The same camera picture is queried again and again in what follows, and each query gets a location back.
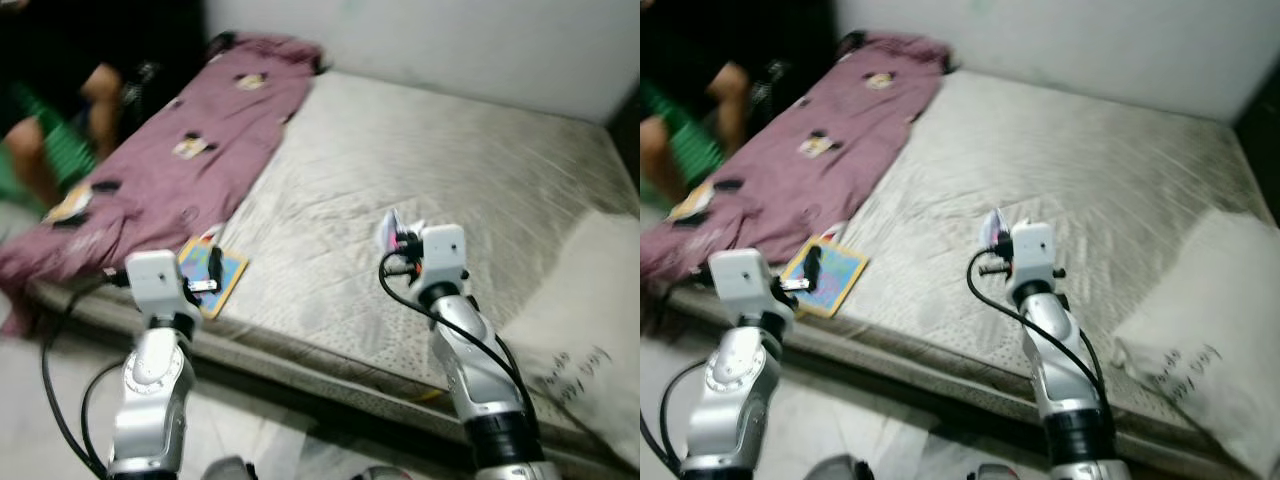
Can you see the colourful children's book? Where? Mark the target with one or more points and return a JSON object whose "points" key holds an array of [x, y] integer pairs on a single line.
{"points": [[230, 272], [840, 275]]}

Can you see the white pillow with black writing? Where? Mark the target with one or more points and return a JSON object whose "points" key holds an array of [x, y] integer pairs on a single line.
{"points": [[590, 320], [1210, 320]]}

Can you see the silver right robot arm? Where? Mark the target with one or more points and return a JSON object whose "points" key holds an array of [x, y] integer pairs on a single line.
{"points": [[470, 350], [1050, 340]]}

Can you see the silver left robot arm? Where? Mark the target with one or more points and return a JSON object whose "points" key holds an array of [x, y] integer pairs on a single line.
{"points": [[150, 390], [730, 385]]}

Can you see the grey quilted mattress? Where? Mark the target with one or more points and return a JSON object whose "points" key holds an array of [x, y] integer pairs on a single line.
{"points": [[1080, 160], [420, 160]]}

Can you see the green plastic stool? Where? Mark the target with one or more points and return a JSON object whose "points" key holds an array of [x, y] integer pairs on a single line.
{"points": [[700, 150], [65, 150]]}

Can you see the black bag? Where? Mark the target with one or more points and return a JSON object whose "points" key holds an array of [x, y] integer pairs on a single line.
{"points": [[145, 85], [775, 85]]}

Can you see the grey left robot leg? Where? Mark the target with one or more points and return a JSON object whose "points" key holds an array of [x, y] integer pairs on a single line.
{"points": [[838, 470], [228, 470]]}

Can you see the grey robot leg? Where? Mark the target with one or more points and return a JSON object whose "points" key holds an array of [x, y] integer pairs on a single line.
{"points": [[380, 474], [838, 470], [992, 473], [228, 470]]}

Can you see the person in black clothes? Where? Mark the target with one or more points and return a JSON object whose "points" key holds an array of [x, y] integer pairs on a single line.
{"points": [[100, 90], [730, 90]]}

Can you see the grey right robot leg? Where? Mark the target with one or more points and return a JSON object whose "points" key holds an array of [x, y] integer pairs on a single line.
{"points": [[380, 474], [992, 473]]}

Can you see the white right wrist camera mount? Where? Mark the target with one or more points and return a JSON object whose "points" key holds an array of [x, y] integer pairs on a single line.
{"points": [[443, 250], [1033, 248]]}

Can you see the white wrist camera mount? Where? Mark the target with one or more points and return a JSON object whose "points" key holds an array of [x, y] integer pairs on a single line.
{"points": [[745, 275], [155, 275], [1033, 248], [443, 250]]}

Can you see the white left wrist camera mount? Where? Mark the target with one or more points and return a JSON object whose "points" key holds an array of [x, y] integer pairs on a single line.
{"points": [[745, 275], [155, 275]]}

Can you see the black bed frame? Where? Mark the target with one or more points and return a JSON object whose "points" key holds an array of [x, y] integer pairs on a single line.
{"points": [[330, 400], [900, 395]]}

